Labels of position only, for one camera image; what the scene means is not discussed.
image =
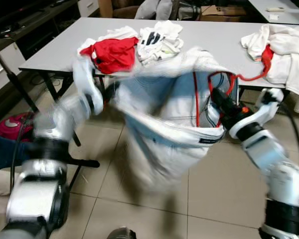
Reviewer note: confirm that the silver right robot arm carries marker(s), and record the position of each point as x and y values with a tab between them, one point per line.
269	154

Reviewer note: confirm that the off-white denim jacket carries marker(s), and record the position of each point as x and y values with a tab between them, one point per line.
159	114

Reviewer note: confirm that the red crumpled polo shirt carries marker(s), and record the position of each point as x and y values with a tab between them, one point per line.
269	54

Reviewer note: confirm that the pink vacuum cleaner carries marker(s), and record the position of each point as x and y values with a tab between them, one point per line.
12	128

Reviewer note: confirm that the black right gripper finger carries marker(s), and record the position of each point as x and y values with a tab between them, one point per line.
220	97

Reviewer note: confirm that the grey cushion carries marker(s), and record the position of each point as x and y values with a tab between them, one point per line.
165	9
147	9

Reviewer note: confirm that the red white crumpled garment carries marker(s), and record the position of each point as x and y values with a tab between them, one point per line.
114	55

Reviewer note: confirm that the long white table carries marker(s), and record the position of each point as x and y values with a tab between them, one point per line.
214	37

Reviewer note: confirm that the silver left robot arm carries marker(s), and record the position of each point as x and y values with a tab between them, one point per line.
37	194

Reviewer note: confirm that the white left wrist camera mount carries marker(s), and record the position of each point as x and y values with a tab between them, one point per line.
84	82

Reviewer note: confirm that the red plastic clothes hanger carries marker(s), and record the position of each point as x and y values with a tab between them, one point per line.
249	78

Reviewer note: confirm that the person leg blue jeans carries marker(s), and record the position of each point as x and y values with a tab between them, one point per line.
2	149

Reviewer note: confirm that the white black printed t-shirt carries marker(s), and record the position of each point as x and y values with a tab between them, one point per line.
164	47

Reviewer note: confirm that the small white table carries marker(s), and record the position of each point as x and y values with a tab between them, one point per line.
284	17

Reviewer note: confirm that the small white box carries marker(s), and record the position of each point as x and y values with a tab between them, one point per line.
273	18

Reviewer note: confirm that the white remote control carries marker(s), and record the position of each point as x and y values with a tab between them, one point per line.
275	9

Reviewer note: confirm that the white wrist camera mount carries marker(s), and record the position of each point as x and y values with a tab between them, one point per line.
259	112
84	82

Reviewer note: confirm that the white crumpled cotton shirt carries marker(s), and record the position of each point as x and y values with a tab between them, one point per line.
289	55

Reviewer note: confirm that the flat brown cardboard box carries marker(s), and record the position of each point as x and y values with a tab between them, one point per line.
224	11

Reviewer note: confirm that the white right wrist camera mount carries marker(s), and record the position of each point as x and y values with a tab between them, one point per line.
259	112

